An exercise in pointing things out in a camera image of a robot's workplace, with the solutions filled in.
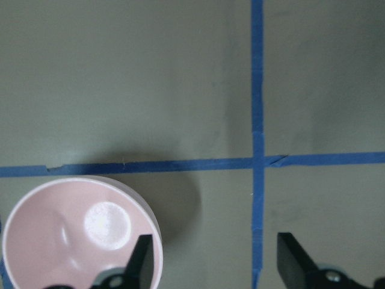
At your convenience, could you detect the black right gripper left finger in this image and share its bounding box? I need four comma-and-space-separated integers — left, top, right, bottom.
91, 234, 154, 288

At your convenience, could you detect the pink bowl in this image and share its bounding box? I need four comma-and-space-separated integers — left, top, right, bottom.
2, 176, 164, 288

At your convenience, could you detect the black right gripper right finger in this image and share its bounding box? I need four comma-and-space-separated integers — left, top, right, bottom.
276, 231, 385, 289

